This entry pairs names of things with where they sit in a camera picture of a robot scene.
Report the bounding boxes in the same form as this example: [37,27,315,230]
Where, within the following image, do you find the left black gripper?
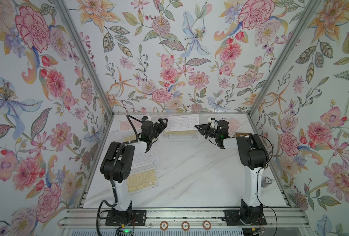
[148,118,167,142]

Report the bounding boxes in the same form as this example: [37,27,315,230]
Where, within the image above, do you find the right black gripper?
[195,123,221,140]

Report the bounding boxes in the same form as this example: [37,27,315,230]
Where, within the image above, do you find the pink keyboard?
[227,117,244,137]
[119,119,142,132]

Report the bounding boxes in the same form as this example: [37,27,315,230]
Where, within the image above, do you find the white keyboard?
[132,147,159,167]
[165,114,200,132]

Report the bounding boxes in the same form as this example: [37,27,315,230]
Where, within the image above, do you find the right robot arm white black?
[195,118,269,224]

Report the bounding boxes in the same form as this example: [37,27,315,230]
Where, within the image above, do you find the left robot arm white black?
[100,115,168,211]

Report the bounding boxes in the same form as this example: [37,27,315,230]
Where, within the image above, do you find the wooden chessboard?
[235,132,252,138]

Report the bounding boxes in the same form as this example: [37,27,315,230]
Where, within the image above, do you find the silver patterned can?
[261,177,273,188]

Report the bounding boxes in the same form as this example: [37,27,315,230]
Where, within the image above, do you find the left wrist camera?
[142,116,152,122]

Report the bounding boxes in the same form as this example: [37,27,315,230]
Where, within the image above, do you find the left black cable bundle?
[96,114,143,236]

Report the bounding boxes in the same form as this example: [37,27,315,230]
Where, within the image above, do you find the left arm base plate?
[105,208,146,227]

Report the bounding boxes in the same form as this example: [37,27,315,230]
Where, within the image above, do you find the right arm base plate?
[223,209,267,226]

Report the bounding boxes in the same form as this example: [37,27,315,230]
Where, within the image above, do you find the right black cable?
[208,132,278,236]

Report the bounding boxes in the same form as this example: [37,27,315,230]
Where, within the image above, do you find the right orange ring marker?
[203,220,212,231]

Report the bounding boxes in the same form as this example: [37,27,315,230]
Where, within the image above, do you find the orange ring marker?
[203,220,212,231]
[160,221,169,231]
[181,221,190,232]

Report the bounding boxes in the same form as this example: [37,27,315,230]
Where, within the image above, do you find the middle orange ring marker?
[181,221,190,232]

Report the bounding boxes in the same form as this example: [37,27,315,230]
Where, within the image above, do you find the left orange ring marker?
[160,221,169,231]

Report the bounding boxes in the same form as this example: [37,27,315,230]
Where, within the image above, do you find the aluminium front rail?
[58,207,310,229]

